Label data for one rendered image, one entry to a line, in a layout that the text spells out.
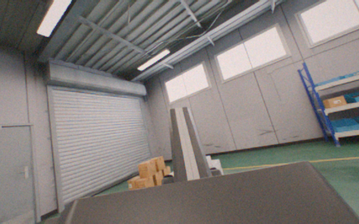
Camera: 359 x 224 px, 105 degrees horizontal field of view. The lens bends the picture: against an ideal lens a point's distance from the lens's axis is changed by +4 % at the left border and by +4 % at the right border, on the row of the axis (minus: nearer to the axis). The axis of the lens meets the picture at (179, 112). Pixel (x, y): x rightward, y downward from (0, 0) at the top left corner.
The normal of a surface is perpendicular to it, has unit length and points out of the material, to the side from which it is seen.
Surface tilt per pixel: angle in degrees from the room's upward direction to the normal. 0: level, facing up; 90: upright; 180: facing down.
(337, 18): 90
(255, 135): 90
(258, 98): 90
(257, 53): 90
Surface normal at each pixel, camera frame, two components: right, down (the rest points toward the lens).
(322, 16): -0.52, -0.01
